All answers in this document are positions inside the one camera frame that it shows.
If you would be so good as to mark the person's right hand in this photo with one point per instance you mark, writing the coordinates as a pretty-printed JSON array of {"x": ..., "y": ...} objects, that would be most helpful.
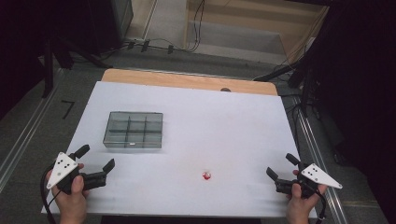
[{"x": 300, "y": 210}]

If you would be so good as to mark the clear plastic compartment box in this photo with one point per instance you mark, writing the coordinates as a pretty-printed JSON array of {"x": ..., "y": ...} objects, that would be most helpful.
[{"x": 134, "y": 129}]

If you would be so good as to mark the black metal stand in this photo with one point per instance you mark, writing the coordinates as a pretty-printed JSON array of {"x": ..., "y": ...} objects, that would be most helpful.
[
  {"x": 48, "y": 71},
  {"x": 306, "y": 90}
]

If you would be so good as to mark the white table cover sheet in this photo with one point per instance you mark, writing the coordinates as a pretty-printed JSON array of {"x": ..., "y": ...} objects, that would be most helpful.
[{"x": 218, "y": 130}]

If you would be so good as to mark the metal floor rail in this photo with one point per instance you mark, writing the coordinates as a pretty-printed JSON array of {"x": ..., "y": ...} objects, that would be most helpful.
[
  {"x": 28, "y": 133},
  {"x": 320, "y": 161}
]

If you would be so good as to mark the light wooden frame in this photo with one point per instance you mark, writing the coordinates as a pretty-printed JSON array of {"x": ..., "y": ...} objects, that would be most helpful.
[{"x": 249, "y": 18}]

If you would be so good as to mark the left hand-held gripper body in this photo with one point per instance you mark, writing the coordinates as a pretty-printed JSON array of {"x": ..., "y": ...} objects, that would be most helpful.
[{"x": 62, "y": 169}]

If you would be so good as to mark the person's left hand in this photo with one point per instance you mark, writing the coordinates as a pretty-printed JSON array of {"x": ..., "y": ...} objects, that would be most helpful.
[{"x": 72, "y": 207}]

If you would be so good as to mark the black power plug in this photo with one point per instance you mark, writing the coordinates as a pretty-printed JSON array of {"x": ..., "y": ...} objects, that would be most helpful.
[
  {"x": 170, "y": 49},
  {"x": 145, "y": 45},
  {"x": 131, "y": 45}
]

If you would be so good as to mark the black curtain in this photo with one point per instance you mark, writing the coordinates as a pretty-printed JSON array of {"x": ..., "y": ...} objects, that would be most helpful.
[
  {"x": 25, "y": 37},
  {"x": 364, "y": 77}
]

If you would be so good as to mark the small red round object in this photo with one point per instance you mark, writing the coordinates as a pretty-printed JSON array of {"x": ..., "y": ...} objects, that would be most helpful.
[{"x": 206, "y": 176}]

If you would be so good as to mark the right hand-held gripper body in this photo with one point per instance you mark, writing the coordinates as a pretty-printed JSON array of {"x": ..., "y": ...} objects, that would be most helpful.
[{"x": 320, "y": 176}]

